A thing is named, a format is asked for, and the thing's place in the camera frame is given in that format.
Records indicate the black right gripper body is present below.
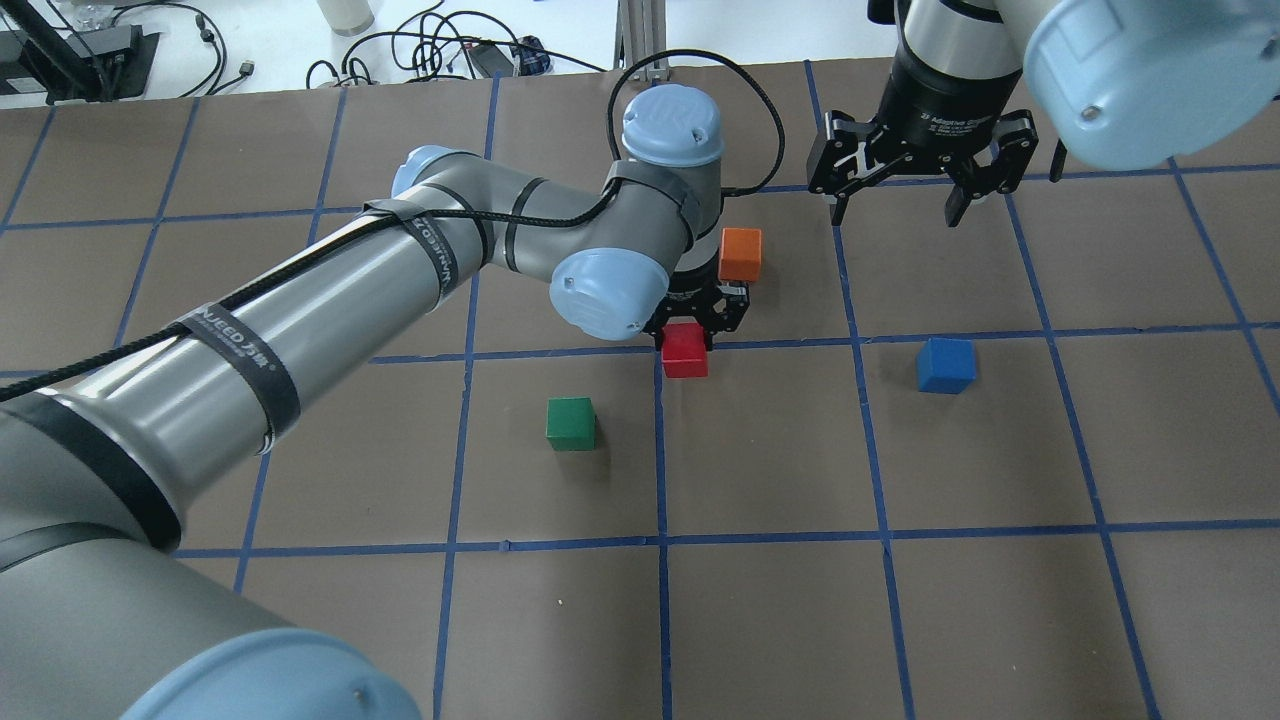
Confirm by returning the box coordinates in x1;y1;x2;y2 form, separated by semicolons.
806;110;1038;199

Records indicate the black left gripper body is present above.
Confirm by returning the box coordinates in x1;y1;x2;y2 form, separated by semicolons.
645;263;751;351

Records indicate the red wooden block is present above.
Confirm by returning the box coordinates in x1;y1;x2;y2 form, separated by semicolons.
660;322;710;380

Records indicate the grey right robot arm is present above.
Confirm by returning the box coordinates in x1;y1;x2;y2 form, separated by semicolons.
806;1;1279;227

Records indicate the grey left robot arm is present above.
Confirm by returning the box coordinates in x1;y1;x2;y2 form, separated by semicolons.
1;83;728;719

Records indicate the orange wooden block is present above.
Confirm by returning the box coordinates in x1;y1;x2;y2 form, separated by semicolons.
717;227;764;284

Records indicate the blue wooden block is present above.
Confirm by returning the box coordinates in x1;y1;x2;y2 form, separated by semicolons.
915;338;979;395

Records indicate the green wooden block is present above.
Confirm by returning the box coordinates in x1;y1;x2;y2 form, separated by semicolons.
545;397;596;452

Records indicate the black power adapter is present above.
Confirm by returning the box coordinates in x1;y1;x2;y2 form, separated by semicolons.
463;41;517;78

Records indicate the aluminium frame post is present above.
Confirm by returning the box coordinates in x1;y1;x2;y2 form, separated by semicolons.
614;0;669;82

